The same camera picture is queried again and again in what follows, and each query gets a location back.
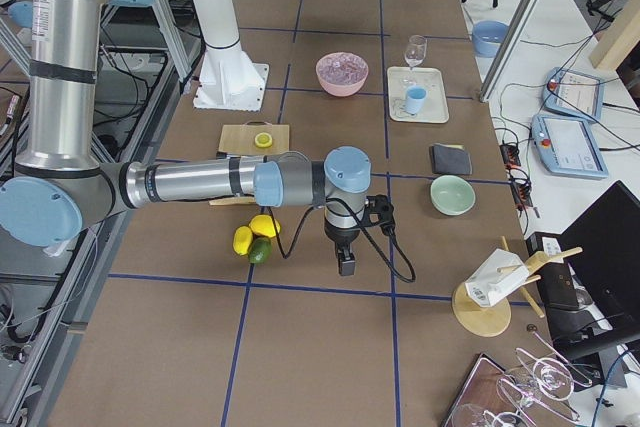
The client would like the wooden cutting board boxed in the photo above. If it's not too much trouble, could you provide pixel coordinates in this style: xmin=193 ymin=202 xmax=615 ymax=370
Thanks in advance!
xmin=208 ymin=122 xmax=291 ymax=207

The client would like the yellow lemon front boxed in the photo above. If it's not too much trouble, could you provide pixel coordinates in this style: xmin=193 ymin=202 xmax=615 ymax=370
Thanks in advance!
xmin=249 ymin=214 xmax=281 ymax=238

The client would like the pink bowl of ice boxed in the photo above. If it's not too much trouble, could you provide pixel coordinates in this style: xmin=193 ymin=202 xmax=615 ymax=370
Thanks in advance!
xmin=315 ymin=52 xmax=369 ymax=97

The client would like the teach pendant tablet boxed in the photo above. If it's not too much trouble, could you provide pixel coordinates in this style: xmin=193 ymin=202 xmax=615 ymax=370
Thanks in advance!
xmin=541 ymin=67 xmax=605 ymax=122
xmin=531 ymin=114 xmax=609 ymax=179

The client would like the near teach pendant tablet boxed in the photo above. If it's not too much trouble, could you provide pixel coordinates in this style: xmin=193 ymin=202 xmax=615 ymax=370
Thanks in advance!
xmin=531 ymin=114 xmax=609 ymax=179

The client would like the aluminium frame post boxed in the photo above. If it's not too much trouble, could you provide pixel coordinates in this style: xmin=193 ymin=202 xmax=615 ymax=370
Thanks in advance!
xmin=479 ymin=0 xmax=539 ymax=102

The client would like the cream serving tray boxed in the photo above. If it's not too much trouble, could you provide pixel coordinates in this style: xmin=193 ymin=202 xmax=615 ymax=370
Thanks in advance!
xmin=387 ymin=67 xmax=449 ymax=124

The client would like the yellow lemon back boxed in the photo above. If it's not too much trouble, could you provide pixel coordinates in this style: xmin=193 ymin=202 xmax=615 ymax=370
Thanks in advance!
xmin=232 ymin=225 xmax=254 ymax=256

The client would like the glass holder rack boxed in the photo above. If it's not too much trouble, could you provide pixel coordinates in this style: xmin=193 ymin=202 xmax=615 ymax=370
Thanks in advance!
xmin=441 ymin=341 xmax=592 ymax=426

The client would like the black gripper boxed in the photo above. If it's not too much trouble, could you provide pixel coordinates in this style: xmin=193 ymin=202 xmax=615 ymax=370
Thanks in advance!
xmin=324 ymin=194 xmax=395 ymax=276

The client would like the grey folded cloth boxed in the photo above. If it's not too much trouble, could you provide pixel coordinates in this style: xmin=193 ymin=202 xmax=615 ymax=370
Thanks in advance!
xmin=429 ymin=143 xmax=472 ymax=175

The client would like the far teach pendant tablet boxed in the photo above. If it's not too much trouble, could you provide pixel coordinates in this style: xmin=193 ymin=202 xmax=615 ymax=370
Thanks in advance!
xmin=541 ymin=67 xmax=605 ymax=122

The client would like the lemon half slice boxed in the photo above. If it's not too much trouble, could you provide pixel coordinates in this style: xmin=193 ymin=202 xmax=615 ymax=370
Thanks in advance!
xmin=254 ymin=132 xmax=273 ymax=149

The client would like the green avocado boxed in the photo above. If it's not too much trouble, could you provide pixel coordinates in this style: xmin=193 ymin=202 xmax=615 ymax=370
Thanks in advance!
xmin=247 ymin=237 xmax=272 ymax=264

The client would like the blue bowl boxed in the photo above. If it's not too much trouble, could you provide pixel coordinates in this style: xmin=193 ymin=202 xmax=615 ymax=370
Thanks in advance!
xmin=471 ymin=20 xmax=509 ymax=58

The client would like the clear wine glass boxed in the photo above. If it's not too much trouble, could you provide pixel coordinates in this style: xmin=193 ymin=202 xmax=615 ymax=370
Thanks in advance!
xmin=402 ymin=35 xmax=427 ymax=88

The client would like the blue plastic cup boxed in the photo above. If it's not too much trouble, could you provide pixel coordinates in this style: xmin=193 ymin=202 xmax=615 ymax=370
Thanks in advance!
xmin=404 ymin=85 xmax=427 ymax=115

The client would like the yellow lemon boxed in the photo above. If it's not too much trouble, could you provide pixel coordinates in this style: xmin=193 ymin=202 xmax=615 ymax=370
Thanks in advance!
xmin=249 ymin=214 xmax=281 ymax=238
xmin=232 ymin=225 xmax=254 ymax=256

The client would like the black laptop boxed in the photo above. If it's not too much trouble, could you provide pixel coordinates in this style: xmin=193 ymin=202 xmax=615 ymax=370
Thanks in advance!
xmin=527 ymin=180 xmax=639 ymax=360

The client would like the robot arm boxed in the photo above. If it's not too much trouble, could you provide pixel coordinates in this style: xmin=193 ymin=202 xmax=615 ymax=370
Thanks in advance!
xmin=1 ymin=0 xmax=395 ymax=276

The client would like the wooden paper towel stand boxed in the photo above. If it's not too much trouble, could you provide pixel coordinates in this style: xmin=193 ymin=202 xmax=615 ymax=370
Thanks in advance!
xmin=452 ymin=237 xmax=583 ymax=337

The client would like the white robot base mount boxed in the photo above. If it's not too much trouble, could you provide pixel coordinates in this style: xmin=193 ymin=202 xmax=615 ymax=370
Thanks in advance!
xmin=193 ymin=0 xmax=269 ymax=112

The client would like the green ceramic bowl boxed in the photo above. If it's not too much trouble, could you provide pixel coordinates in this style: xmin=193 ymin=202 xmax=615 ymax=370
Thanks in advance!
xmin=430 ymin=175 xmax=476 ymax=216

